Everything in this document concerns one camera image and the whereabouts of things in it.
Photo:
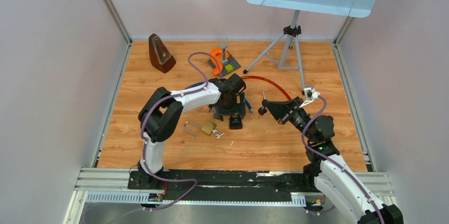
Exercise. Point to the brass padlock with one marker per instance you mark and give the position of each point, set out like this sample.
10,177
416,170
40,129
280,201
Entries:
208,128

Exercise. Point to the black head key bunch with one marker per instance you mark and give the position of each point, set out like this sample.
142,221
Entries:
262,110

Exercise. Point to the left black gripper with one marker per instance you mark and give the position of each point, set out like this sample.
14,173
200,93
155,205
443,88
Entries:
239,109

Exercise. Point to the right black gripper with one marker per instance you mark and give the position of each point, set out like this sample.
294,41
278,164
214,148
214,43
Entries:
280,109

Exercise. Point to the padlock silver keys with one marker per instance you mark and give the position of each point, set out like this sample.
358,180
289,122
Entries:
217,134

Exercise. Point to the red cable lock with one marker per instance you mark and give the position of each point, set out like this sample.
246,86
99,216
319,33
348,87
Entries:
284,92

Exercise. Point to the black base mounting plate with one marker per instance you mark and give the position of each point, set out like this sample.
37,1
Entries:
215,185

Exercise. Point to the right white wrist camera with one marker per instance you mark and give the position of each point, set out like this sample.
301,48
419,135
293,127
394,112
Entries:
311,94

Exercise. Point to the brown wooden metronome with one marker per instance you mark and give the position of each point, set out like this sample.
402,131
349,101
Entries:
160,57

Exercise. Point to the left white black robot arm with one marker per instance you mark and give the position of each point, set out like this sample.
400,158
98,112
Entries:
160,115

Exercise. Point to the small black padlock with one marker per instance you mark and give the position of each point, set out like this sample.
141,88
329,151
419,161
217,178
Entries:
235,122

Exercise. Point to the orange S block toy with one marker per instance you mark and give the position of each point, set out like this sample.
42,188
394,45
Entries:
225,63

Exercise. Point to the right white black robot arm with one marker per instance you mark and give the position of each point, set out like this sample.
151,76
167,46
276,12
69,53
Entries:
327,171

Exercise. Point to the blue cable lock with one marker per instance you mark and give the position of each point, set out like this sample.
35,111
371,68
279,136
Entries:
245,100

